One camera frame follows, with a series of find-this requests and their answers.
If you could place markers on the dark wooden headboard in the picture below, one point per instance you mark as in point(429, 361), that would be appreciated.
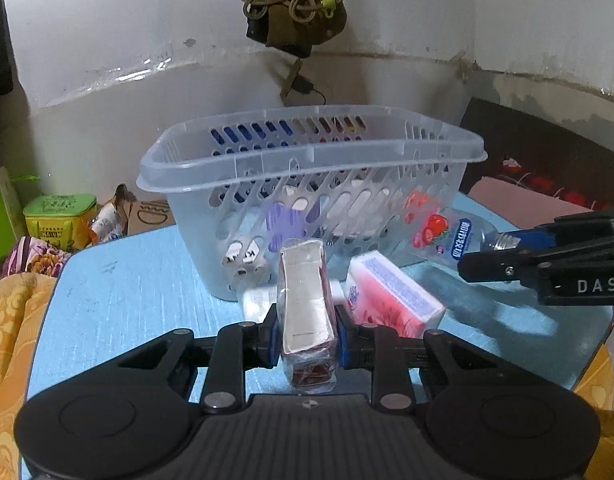
point(532, 153)

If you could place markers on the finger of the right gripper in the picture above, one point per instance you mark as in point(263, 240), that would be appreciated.
point(501, 265)
point(562, 231)

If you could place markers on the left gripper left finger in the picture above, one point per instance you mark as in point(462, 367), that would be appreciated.
point(175, 358)

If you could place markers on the hanging brown bag with rope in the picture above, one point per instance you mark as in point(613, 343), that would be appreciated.
point(294, 26)

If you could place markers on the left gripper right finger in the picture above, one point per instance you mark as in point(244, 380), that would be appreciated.
point(438, 356)

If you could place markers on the green paper bag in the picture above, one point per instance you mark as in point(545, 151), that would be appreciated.
point(12, 223)

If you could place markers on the brown cardboard paper bag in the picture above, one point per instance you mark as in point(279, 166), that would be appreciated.
point(139, 216)

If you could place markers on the pink tissue pack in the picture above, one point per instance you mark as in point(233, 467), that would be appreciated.
point(378, 292)

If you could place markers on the floral pink cloth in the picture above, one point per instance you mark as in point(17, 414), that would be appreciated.
point(32, 255)

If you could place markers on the pink mat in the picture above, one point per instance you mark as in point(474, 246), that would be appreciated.
point(524, 208)

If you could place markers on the purple box in basket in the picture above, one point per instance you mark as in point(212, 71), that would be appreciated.
point(289, 223)

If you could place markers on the small bottle red label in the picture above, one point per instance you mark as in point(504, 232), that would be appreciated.
point(446, 236)

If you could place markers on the clear white roll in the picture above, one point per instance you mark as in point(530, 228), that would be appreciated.
point(256, 302)

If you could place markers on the white Kent cigarette pack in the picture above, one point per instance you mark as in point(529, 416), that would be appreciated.
point(246, 262)

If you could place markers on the green yellow tin box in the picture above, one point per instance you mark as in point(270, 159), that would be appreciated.
point(61, 220)

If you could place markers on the translucent plastic basket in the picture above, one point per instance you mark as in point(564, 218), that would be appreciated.
point(372, 169)

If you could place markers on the red packet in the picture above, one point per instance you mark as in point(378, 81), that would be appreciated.
point(307, 317)

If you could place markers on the black wall charger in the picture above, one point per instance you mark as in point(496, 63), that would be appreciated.
point(297, 83)

